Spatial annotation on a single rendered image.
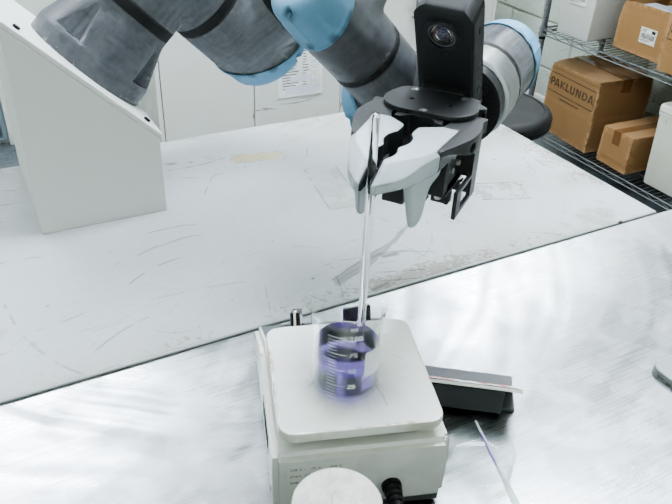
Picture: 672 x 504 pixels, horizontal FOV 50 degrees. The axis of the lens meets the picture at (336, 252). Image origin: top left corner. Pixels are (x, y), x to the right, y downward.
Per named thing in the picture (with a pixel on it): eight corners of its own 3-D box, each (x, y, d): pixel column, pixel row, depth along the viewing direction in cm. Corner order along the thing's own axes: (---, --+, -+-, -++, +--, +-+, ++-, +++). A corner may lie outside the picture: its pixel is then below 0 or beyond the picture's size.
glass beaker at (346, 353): (386, 367, 56) (394, 283, 52) (373, 416, 51) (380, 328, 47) (311, 353, 57) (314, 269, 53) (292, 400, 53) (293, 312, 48)
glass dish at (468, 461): (437, 480, 57) (441, 461, 56) (453, 432, 62) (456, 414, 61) (506, 501, 56) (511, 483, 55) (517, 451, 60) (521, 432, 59)
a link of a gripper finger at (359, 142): (356, 250, 48) (409, 193, 54) (361, 170, 44) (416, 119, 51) (315, 238, 49) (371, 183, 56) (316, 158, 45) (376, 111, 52)
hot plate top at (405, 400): (264, 335, 59) (264, 326, 59) (405, 324, 61) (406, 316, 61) (279, 445, 50) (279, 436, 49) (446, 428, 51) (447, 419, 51)
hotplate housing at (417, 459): (254, 349, 70) (251, 282, 66) (384, 338, 72) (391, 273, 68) (275, 549, 52) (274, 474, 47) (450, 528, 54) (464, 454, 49)
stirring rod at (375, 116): (356, 358, 54) (373, 109, 43) (363, 361, 54) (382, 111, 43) (353, 363, 54) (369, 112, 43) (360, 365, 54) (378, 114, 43)
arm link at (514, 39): (477, 100, 77) (556, 78, 73) (445, 136, 69) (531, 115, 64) (455, 29, 75) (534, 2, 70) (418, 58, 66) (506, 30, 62)
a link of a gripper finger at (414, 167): (408, 264, 46) (450, 202, 53) (416, 183, 43) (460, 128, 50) (363, 252, 47) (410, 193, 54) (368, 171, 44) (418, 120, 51)
